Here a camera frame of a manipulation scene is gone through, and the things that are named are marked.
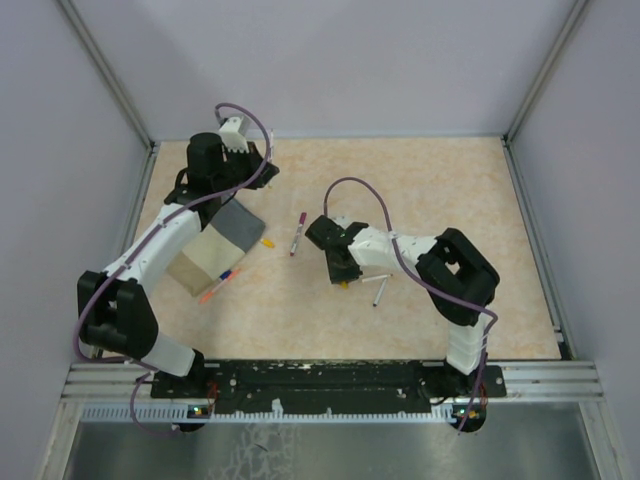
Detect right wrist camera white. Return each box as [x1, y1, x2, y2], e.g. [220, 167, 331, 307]
[332, 216, 367, 238]

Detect aluminium frame rail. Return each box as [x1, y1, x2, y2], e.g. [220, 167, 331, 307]
[61, 361, 604, 402]

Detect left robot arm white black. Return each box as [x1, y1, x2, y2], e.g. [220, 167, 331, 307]
[72, 132, 279, 397]

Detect white pen dark tip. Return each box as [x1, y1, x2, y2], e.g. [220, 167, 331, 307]
[360, 273, 393, 283]

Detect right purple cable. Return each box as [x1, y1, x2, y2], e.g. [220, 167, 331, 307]
[323, 177, 500, 436]

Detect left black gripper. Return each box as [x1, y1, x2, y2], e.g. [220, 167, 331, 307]
[212, 140, 278, 194]

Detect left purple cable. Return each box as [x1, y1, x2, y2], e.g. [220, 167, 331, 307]
[72, 102, 274, 439]

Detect folded grey beige cloth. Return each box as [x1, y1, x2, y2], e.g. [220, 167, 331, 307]
[167, 200, 266, 297]

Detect white pen blue end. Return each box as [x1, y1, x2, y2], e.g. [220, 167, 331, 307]
[372, 277, 389, 308]

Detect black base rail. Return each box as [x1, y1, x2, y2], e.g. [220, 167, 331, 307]
[151, 360, 475, 415]

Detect white pen yellow end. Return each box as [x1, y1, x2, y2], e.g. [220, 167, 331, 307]
[267, 128, 275, 190]

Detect purple cable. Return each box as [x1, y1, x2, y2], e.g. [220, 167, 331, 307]
[323, 177, 500, 436]
[72, 102, 274, 439]

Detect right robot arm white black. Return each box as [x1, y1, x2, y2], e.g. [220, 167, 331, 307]
[305, 215, 500, 396]

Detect orange pen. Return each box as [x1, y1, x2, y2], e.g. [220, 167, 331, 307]
[199, 269, 240, 305]

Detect magenta marker pen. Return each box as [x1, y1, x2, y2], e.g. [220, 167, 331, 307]
[289, 212, 307, 257]

